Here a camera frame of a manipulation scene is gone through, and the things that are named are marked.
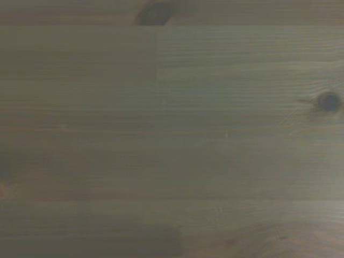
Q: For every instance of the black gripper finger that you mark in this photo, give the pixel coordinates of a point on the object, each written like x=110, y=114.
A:
x=129, y=244

